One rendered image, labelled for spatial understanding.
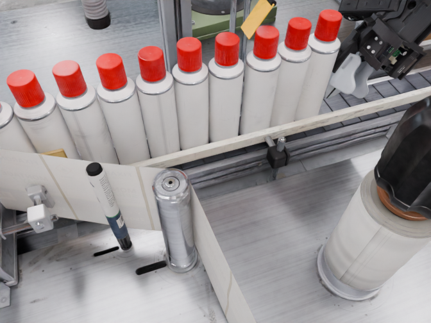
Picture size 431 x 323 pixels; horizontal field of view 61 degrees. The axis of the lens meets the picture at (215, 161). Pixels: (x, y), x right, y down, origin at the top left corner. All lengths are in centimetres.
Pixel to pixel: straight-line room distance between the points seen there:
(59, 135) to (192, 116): 19
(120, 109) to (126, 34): 51
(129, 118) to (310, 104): 31
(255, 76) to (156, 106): 15
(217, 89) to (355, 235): 27
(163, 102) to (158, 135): 7
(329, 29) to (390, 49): 10
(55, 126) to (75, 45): 49
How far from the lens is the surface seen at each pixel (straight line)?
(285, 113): 63
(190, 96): 53
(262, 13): 53
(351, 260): 46
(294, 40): 56
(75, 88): 50
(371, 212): 39
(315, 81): 63
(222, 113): 57
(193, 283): 52
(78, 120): 52
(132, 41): 98
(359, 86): 68
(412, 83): 86
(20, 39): 107
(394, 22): 64
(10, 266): 56
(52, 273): 57
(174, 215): 39
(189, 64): 50
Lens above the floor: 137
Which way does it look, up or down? 52 degrees down
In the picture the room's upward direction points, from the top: 1 degrees clockwise
